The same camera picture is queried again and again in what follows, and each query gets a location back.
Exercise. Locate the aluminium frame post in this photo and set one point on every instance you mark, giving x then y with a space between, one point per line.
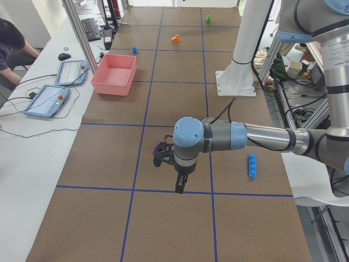
74 19

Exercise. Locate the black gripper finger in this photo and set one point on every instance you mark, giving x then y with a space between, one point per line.
178 188
181 188

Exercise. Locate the near blue teach pendant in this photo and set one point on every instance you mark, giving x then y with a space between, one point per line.
47 101

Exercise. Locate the white paper sheet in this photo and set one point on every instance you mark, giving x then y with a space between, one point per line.
310 183

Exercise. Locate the small blue block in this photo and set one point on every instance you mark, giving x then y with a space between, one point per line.
135 50

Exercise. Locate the black keyboard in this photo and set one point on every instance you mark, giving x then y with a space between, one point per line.
91 29

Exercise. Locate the orange block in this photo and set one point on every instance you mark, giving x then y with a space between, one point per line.
175 38

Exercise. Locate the long blue block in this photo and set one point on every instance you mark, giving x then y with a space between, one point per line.
252 166

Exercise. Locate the black computer mouse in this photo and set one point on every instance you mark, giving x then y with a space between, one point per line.
63 56

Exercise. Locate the pink plastic box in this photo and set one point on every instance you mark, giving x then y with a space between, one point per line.
115 74

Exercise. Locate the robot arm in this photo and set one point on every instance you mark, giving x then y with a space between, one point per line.
325 22

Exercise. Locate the far blue teach pendant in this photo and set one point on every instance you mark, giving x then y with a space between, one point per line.
71 73

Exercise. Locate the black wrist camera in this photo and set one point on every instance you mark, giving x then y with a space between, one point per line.
166 156

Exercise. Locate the seated person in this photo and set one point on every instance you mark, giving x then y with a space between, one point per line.
15 51

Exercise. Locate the purple long block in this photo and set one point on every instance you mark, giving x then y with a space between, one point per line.
157 150

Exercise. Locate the blue teach pendant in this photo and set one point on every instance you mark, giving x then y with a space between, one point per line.
47 101
71 73

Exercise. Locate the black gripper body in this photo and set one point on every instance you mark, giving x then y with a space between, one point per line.
184 170

